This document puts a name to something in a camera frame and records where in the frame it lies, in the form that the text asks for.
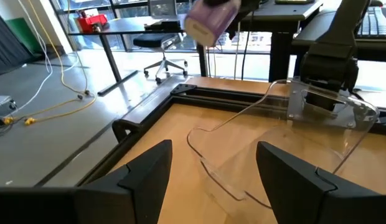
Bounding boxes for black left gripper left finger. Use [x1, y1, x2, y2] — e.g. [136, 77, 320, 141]
[75, 139, 173, 224]

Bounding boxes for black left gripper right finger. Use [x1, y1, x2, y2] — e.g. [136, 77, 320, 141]
[256, 141, 382, 224]

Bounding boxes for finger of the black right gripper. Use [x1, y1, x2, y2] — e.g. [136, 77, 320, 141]
[202, 0, 243, 7]

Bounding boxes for purple charger cube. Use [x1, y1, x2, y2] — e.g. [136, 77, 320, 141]
[184, 0, 243, 47]

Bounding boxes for black office desk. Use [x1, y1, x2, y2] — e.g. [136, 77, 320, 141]
[239, 0, 324, 83]
[68, 15, 209, 96]

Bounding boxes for black items on desk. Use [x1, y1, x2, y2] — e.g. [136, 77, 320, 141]
[144, 20, 184, 32]

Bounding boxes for office chair with silver base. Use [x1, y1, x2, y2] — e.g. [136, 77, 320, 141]
[133, 32, 189, 84]

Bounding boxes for clear plastic bin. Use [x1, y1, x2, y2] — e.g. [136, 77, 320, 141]
[186, 79, 380, 218]

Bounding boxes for red box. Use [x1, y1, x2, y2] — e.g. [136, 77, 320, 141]
[76, 14, 109, 34]

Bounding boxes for black keyboard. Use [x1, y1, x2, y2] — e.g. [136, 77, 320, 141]
[356, 6, 386, 38]

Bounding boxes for laptop computer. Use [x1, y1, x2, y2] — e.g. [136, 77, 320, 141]
[291, 9, 386, 63]

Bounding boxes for grey power box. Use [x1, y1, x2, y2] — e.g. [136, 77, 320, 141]
[0, 95, 18, 118]

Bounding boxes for green board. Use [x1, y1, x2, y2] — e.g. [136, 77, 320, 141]
[6, 17, 44, 55]

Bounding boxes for dark grey panel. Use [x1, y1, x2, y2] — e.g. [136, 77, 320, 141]
[0, 7, 34, 77]

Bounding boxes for black hanging cable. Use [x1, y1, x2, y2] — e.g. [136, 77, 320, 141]
[240, 9, 255, 81]

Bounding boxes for black aluminium table frame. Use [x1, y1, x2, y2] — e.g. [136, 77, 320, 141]
[76, 83, 386, 187]

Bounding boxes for yellow extension cable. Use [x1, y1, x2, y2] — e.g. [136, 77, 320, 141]
[24, 0, 97, 127]
[1, 93, 88, 126]

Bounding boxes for white floor cable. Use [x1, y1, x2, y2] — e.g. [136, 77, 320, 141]
[11, 0, 54, 116]

